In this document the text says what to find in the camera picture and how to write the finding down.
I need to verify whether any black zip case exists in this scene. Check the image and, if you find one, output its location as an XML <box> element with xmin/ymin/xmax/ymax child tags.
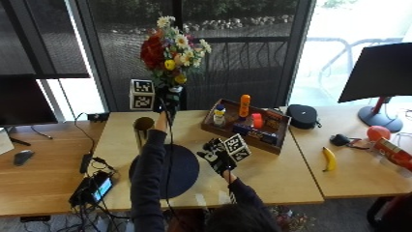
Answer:
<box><xmin>284</xmin><ymin>103</ymin><xmax>321</xmax><ymax>131</ymax></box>

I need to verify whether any white marker cube glove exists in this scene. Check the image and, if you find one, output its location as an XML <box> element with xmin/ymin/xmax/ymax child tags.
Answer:
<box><xmin>221</xmin><ymin>132</ymin><xmax>253</xmax><ymax>163</ymax></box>
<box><xmin>129</xmin><ymin>78</ymin><xmax>156</xmax><ymax>111</ymax></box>

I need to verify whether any brown snack packet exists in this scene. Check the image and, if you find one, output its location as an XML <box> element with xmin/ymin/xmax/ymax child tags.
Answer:
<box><xmin>263</xmin><ymin>109</ymin><xmax>285</xmax><ymax>131</ymax></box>

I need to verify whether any dark blue box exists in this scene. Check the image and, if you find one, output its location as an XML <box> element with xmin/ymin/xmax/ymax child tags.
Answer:
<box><xmin>232</xmin><ymin>123</ymin><xmax>280</xmax><ymax>146</ymax></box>

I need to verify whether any black power adapter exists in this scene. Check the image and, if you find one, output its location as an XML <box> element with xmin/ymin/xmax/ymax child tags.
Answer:
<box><xmin>79</xmin><ymin>152</ymin><xmax>93</xmax><ymax>175</ymax></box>

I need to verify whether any orange ball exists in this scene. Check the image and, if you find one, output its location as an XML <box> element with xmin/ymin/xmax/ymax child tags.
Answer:
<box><xmin>365</xmin><ymin>125</ymin><xmax>393</xmax><ymax>142</ymax></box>

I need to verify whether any red cup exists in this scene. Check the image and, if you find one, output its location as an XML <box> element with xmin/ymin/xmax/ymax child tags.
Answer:
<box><xmin>249</xmin><ymin>112</ymin><xmax>265</xmax><ymax>130</ymax></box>

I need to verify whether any black adapter cable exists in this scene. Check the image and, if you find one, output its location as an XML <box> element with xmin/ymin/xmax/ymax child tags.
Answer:
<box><xmin>73</xmin><ymin>112</ymin><xmax>96</xmax><ymax>155</ymax></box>

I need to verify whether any black monitor with red stand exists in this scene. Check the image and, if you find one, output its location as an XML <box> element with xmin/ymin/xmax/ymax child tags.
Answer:
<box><xmin>337</xmin><ymin>42</ymin><xmax>412</xmax><ymax>133</ymax></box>

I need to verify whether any white marker cube left glove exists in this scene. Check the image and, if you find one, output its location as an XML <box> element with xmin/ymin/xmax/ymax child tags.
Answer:
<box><xmin>129</xmin><ymin>78</ymin><xmax>156</xmax><ymax>111</ymax></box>

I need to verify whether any small black box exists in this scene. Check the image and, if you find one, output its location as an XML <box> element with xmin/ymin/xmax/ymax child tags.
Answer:
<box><xmin>87</xmin><ymin>111</ymin><xmax>111</xmax><ymax>123</ymax></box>

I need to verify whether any red cylindrical can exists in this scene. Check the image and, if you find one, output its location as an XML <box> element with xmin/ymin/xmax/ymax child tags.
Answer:
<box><xmin>372</xmin><ymin>137</ymin><xmax>412</xmax><ymax>172</ymax></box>

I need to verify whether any grey computer mouse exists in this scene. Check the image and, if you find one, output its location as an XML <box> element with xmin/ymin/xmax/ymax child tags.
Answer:
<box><xmin>12</xmin><ymin>149</ymin><xmax>36</xmax><ymax>167</ymax></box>

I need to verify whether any person's right hand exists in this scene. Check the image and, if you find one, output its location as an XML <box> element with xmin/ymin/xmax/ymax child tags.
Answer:
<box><xmin>196</xmin><ymin>137</ymin><xmax>239</xmax><ymax>177</ymax></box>

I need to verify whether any white paper sheet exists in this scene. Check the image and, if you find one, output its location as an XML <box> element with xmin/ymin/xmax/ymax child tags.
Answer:
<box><xmin>0</xmin><ymin>127</ymin><xmax>16</xmax><ymax>157</ymax></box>

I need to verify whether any person's left hand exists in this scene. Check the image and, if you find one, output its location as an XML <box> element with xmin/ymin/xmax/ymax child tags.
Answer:
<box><xmin>152</xmin><ymin>86</ymin><xmax>185</xmax><ymax>122</ymax></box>

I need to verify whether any colourful flower bouquet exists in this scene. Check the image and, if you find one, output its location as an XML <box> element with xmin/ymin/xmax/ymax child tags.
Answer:
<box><xmin>139</xmin><ymin>14</ymin><xmax>213</xmax><ymax>95</ymax></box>

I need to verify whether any dark red bag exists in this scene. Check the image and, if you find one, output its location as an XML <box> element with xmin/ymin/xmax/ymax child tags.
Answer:
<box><xmin>365</xmin><ymin>191</ymin><xmax>412</xmax><ymax>232</ymax></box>

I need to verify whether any black device with lit screen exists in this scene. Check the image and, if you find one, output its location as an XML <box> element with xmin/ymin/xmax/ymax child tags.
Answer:
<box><xmin>68</xmin><ymin>169</ymin><xmax>116</xmax><ymax>209</ymax></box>

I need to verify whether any black glove cable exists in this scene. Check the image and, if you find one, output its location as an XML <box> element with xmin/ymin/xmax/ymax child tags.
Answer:
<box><xmin>159</xmin><ymin>96</ymin><xmax>177</xmax><ymax>214</ymax></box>

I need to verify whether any orange bottle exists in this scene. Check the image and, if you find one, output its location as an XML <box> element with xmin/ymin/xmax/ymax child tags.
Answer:
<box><xmin>239</xmin><ymin>94</ymin><xmax>252</xmax><ymax>119</ymax></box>

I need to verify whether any white marker cube right glove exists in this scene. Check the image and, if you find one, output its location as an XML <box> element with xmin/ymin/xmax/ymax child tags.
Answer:
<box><xmin>221</xmin><ymin>132</ymin><xmax>253</xmax><ymax>163</ymax></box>

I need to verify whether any brown wooden tray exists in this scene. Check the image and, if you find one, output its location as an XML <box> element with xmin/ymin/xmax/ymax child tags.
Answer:
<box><xmin>200</xmin><ymin>98</ymin><xmax>292</xmax><ymax>156</ymax></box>

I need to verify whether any white bottle with blue cap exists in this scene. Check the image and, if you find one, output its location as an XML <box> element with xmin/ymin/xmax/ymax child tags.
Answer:
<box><xmin>212</xmin><ymin>103</ymin><xmax>228</xmax><ymax>128</ymax></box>

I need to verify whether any yellow banana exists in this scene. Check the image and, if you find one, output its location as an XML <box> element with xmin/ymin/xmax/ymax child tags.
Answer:
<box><xmin>321</xmin><ymin>146</ymin><xmax>339</xmax><ymax>173</ymax></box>

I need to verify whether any dark round mat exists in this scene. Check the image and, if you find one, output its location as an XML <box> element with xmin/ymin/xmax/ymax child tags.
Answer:
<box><xmin>128</xmin><ymin>143</ymin><xmax>201</xmax><ymax>200</ymax></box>

